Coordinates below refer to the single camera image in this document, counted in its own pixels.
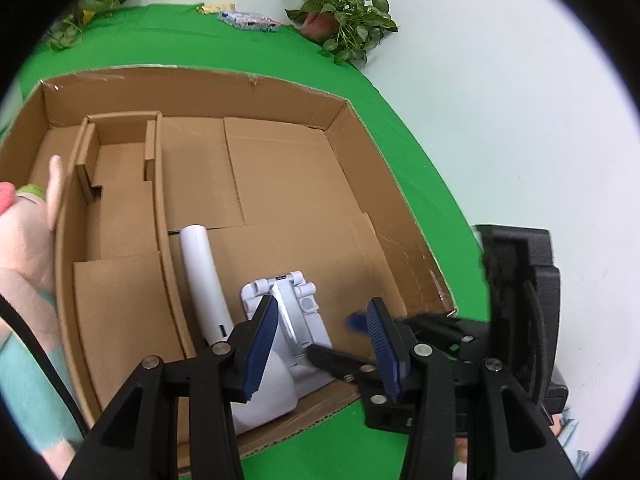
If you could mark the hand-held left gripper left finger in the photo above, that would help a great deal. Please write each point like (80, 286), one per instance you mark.
(262, 350)

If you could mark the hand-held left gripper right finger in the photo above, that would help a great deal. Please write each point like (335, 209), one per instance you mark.
(382, 355)

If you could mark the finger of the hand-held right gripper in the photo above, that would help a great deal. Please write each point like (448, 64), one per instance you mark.
(335, 360)
(356, 322)

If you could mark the white folding phone stand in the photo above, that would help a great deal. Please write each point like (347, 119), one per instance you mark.
(305, 310)

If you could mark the white hair dryer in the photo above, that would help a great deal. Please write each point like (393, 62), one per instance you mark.
(205, 280)

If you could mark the brown cardboard box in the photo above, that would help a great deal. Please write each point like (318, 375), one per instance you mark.
(300, 185)

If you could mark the person's right forearm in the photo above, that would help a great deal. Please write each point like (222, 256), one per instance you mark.
(565, 435)

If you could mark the green cloth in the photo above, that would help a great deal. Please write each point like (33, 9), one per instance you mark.
(400, 125)

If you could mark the pink plush toy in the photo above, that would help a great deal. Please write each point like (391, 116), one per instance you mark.
(25, 240)

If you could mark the potted green plant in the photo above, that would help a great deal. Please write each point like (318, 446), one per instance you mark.
(350, 15)

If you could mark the colourful snack packet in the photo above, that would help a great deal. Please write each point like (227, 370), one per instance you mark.
(250, 21)

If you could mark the yellow snack packet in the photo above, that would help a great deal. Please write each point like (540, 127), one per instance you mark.
(215, 8)

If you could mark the leafy trailing plant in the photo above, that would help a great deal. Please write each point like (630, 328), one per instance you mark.
(95, 0)

